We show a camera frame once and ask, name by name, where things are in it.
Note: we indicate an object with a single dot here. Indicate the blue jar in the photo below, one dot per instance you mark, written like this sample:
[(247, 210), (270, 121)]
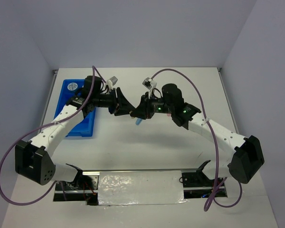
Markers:
[(72, 87)]

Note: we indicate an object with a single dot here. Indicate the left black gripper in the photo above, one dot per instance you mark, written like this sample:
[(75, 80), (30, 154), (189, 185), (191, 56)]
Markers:
[(127, 107)]

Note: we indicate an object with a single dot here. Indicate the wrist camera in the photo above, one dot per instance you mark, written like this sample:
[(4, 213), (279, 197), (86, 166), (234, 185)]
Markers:
[(150, 84), (111, 82)]

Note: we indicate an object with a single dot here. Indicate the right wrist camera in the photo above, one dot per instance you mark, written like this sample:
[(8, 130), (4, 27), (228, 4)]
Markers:
[(150, 84)]

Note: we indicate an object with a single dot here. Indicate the blue translucent cap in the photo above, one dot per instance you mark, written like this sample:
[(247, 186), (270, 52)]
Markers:
[(138, 121)]

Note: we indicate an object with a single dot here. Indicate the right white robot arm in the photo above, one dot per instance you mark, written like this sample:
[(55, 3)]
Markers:
[(245, 153)]

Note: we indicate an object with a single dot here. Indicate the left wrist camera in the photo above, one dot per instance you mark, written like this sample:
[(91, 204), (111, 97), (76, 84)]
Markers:
[(111, 82)]

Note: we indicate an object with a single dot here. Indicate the silver foil sheet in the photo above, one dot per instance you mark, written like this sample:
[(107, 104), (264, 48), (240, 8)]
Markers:
[(140, 188)]

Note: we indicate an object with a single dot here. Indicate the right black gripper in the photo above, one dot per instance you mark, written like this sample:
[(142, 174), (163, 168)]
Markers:
[(144, 109)]

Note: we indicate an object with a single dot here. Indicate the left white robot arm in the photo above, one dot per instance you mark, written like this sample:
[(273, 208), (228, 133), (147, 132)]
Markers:
[(33, 158)]

